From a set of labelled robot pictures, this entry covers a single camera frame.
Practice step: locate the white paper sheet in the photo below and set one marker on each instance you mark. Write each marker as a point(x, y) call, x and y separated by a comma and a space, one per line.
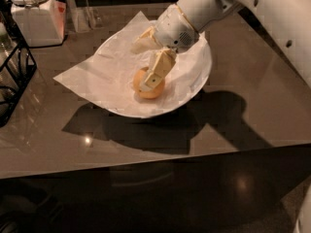
point(105, 79)

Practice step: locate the black wire rack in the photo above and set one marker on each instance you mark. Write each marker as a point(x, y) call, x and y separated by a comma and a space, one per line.
point(17, 67)

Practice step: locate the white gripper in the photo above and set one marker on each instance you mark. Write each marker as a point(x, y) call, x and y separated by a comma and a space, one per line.
point(174, 28)

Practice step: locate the white ceramic clip-top jar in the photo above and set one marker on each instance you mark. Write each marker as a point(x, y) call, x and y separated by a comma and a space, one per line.
point(41, 22)

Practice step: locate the clear acrylic stand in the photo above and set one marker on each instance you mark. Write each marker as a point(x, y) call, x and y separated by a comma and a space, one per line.
point(84, 18)

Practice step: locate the white bowl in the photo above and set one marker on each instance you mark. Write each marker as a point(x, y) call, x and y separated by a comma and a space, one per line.
point(187, 77)

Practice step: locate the orange fruit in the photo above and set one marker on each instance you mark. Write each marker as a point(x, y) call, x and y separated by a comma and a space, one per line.
point(142, 90)

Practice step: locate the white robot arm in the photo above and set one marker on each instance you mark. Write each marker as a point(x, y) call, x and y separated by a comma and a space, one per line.
point(241, 192)

